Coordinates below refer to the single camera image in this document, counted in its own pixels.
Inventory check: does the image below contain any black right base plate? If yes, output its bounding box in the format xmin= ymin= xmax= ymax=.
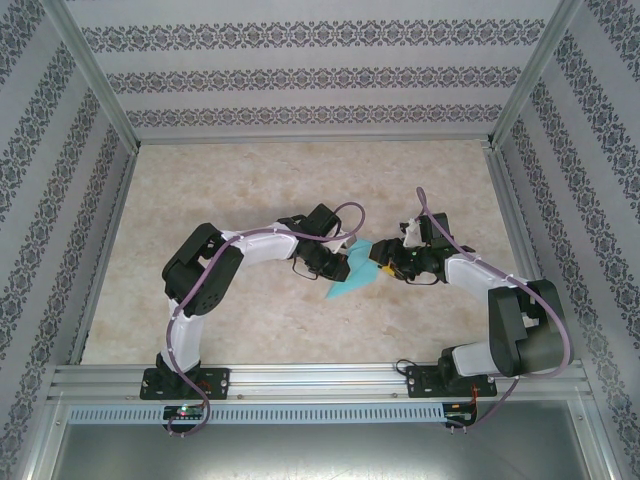
xmin=404 ymin=364 xmax=501 ymax=400

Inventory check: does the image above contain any aluminium frame post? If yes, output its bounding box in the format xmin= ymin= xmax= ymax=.
xmin=485 ymin=0 xmax=587 ymax=149
xmin=43 ymin=0 xmax=144 ymax=154

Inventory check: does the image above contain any grey metal sheet panel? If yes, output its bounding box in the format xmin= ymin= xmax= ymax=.
xmin=19 ymin=399 xmax=621 ymax=480

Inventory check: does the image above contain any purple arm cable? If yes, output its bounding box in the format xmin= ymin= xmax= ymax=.
xmin=415 ymin=186 xmax=575 ymax=432
xmin=166 ymin=201 xmax=367 ymax=437

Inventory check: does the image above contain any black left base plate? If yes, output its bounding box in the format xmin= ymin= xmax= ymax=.
xmin=141 ymin=367 xmax=231 ymax=400

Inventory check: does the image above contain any left circuit board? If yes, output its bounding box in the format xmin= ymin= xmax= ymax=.
xmin=163 ymin=405 xmax=205 ymax=420

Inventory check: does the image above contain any slotted grey cable duct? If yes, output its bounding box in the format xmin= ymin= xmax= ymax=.
xmin=67 ymin=403 xmax=446 ymax=425

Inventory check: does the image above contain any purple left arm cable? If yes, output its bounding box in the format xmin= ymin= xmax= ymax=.
xmin=166 ymin=201 xmax=367 ymax=437

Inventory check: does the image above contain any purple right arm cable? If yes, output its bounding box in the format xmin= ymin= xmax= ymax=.
xmin=415 ymin=186 xmax=575 ymax=432

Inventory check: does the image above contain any teal paper sheet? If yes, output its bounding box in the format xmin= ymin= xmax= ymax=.
xmin=325 ymin=238 xmax=385 ymax=301

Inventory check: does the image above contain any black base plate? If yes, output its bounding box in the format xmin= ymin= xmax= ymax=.
xmin=141 ymin=367 xmax=231 ymax=400
xmin=404 ymin=364 xmax=501 ymax=400

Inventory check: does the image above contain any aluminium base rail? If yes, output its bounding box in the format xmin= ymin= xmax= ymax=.
xmin=47 ymin=360 xmax=589 ymax=404

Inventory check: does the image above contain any thin black left gripper wire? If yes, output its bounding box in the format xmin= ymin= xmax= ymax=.
xmin=290 ymin=252 xmax=321 ymax=279

